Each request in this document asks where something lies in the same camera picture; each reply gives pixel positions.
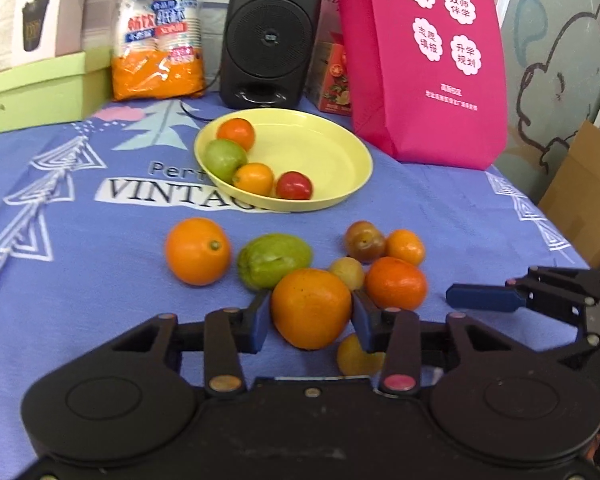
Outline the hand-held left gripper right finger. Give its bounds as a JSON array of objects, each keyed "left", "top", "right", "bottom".
[{"left": 351, "top": 291, "right": 515, "bottom": 397}]

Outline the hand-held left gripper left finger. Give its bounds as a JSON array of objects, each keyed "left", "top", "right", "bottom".
[{"left": 111, "top": 290, "right": 272, "bottom": 397}]

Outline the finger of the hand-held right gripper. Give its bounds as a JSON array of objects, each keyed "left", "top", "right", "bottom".
[{"left": 446, "top": 266, "right": 600, "bottom": 333}]

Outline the large orange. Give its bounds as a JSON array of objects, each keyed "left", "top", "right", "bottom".
[{"left": 270, "top": 268, "right": 354, "bottom": 351}]

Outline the yellow plastic plate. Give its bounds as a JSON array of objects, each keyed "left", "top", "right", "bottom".
[{"left": 193, "top": 108, "right": 373, "bottom": 213}]

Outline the small yellow fruit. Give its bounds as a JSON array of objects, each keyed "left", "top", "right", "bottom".
[{"left": 336, "top": 333, "right": 387, "bottom": 377}]

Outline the deep orange tangerine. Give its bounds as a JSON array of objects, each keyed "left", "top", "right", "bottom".
[{"left": 363, "top": 256, "right": 428, "bottom": 312}]

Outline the small yellow-green plum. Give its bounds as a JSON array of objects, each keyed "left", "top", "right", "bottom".
[{"left": 328, "top": 257, "right": 366, "bottom": 292}]

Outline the green guava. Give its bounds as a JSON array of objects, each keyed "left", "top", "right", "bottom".
[{"left": 236, "top": 233, "right": 314, "bottom": 292}]

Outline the dark purple plum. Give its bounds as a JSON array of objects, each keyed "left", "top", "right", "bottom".
[{"left": 344, "top": 220, "right": 387, "bottom": 264}]

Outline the small orange kumquat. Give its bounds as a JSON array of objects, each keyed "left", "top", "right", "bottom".
[{"left": 385, "top": 229, "right": 426, "bottom": 267}]

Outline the round orange with green stem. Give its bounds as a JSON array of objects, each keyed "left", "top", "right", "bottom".
[{"left": 165, "top": 217, "right": 232, "bottom": 287}]

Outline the small red fruit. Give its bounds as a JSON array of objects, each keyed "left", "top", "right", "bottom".
[{"left": 275, "top": 171, "right": 314, "bottom": 201}]

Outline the brown cardboard box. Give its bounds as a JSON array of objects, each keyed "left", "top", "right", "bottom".
[{"left": 537, "top": 120, "right": 600, "bottom": 272}]

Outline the small yellow-orange fruit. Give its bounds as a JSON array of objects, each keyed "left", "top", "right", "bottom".
[{"left": 232, "top": 162, "right": 275, "bottom": 197}]

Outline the small green fruit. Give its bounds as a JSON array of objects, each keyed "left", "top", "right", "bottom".
[{"left": 203, "top": 139, "right": 249, "bottom": 184}]

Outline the blue printed tablecloth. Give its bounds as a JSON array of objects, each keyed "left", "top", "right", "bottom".
[{"left": 0, "top": 91, "right": 595, "bottom": 463}]

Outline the red printed carton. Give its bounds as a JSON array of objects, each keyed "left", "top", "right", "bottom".
[{"left": 307, "top": 41, "right": 354, "bottom": 117}]

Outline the pink non-woven bag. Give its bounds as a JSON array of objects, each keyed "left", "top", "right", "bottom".
[{"left": 331, "top": 0, "right": 510, "bottom": 171}]

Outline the black speaker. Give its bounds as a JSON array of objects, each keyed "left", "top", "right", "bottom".
[{"left": 219, "top": 0, "right": 325, "bottom": 110}]

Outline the orange pack of paper cups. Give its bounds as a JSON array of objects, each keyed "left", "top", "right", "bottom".
[{"left": 110, "top": 0, "right": 207, "bottom": 103}]

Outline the light green box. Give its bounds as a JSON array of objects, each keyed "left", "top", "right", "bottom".
[{"left": 0, "top": 51, "right": 117, "bottom": 137}]

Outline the stack of pale boxes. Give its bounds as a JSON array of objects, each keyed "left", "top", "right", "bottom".
[{"left": 81, "top": 0, "right": 120, "bottom": 57}]

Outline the white box with cup print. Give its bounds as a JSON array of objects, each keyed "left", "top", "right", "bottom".
[{"left": 10, "top": 0, "right": 89, "bottom": 69}]

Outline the black speaker cable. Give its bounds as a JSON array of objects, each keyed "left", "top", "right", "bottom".
[{"left": 179, "top": 74, "right": 222, "bottom": 123}]

